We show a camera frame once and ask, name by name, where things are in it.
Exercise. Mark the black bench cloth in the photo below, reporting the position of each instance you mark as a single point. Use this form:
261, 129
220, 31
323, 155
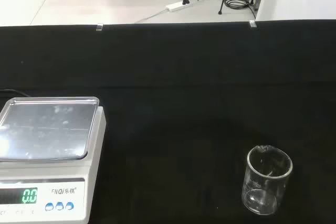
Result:
183, 77

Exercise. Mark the white power strip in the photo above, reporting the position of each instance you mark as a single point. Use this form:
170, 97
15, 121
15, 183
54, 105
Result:
176, 6

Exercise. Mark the clear cloth clip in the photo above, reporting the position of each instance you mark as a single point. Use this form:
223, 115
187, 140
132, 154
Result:
99, 27
252, 24

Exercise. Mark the white electronic balance steel pan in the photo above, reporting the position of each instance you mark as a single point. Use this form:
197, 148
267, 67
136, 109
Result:
52, 129

